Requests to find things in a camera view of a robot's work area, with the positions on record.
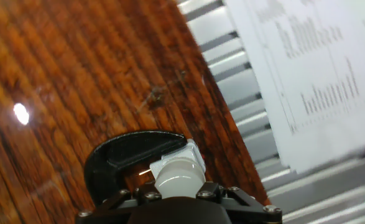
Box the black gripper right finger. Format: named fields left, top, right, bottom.
left=195, top=182, right=283, bottom=224

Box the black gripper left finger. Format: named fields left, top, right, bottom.
left=75, top=182, right=163, bottom=224

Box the black C-clamp with steel screw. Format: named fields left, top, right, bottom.
left=84, top=130, right=189, bottom=208

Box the white plug socket adapter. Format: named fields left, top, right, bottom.
left=138, top=139, right=206, bottom=178

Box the brown wooden board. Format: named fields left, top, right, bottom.
left=0, top=0, right=272, bottom=224

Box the printed white paper sheet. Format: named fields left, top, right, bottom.
left=224, top=0, right=365, bottom=175

